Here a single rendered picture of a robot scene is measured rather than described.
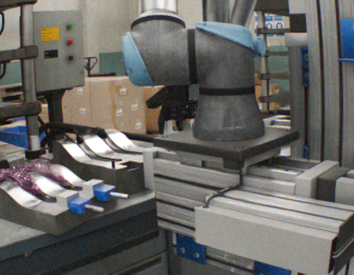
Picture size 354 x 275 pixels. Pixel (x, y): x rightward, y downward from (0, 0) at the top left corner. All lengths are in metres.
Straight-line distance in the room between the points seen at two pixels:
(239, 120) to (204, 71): 0.12
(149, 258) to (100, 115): 4.10
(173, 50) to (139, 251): 0.74
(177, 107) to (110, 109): 4.04
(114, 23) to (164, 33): 9.50
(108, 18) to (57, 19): 8.11
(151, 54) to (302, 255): 0.47
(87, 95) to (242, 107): 4.75
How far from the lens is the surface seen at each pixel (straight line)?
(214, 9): 1.13
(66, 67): 2.16
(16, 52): 1.91
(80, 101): 5.65
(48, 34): 2.12
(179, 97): 1.27
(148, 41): 0.86
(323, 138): 0.96
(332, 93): 0.92
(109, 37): 10.23
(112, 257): 1.32
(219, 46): 0.84
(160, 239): 1.44
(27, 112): 1.91
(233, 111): 0.85
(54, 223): 1.05
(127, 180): 1.30
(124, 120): 5.40
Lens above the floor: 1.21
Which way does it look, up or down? 11 degrees down
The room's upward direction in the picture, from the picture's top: 3 degrees counter-clockwise
